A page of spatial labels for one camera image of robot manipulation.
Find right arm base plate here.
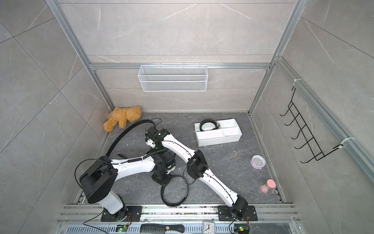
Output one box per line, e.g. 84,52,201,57
217,205,258,221

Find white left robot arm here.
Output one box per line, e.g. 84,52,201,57
76,149,175,215

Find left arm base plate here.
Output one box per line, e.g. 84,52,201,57
100,206,143,222

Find brown teddy bear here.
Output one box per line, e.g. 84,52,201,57
103,106,142,132

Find white compartment storage tray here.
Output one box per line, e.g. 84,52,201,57
194,119,242,147

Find green circuit board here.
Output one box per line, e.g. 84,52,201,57
116,225,129,233
233,224,250,234

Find black comb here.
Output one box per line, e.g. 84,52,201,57
139,224,185,234

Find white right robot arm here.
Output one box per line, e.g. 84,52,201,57
146,127,248,221

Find left green circuit board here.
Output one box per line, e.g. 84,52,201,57
116,225,129,233

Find black wire hook rack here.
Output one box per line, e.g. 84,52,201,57
279,86,343,164

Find right green circuit board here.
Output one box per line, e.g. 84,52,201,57
233,224,250,234

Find black belt with dark buckle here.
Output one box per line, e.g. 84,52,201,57
106,119,190,208

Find white wire mesh basket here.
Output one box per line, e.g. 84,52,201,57
138,65,208,92

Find black belt with silver buckle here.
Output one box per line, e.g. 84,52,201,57
199,119,220,132

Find small white clock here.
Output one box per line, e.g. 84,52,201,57
203,221,215,234

